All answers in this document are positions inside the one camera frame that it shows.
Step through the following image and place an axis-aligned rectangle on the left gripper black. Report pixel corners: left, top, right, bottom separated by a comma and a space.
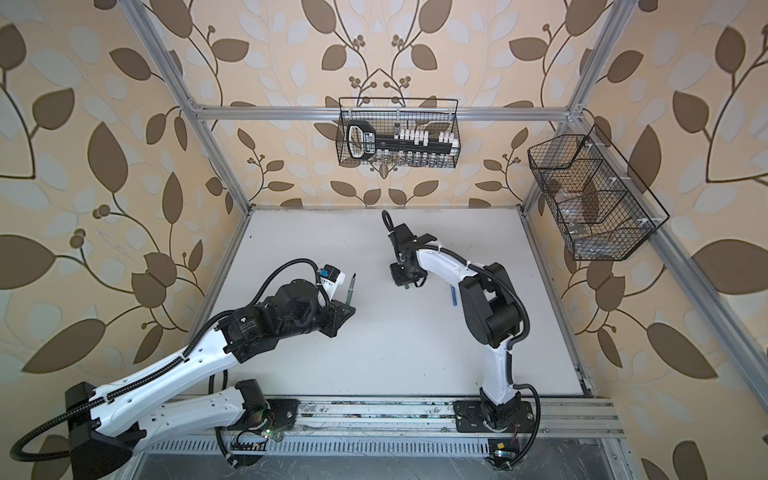
277, 295, 359, 342

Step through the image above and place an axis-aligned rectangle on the green pen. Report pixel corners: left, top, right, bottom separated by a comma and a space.
345, 273, 356, 306

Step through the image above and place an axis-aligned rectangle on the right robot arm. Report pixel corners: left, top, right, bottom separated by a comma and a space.
382, 210, 542, 471

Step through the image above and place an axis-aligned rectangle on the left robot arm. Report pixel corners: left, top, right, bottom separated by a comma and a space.
10, 259, 355, 479

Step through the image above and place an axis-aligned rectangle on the black tool in basket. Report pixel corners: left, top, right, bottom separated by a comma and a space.
340, 120, 461, 160

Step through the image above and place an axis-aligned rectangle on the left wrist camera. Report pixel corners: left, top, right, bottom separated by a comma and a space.
319, 264, 346, 299

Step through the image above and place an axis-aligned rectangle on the back wire basket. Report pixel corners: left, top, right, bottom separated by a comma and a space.
335, 95, 462, 169

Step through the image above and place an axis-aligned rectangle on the wire basket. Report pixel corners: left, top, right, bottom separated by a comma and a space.
527, 125, 670, 261
335, 95, 462, 169

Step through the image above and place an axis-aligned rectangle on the right wire basket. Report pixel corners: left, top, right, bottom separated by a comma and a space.
527, 125, 670, 261

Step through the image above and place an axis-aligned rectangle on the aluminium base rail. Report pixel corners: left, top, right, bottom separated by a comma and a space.
223, 397, 626, 458

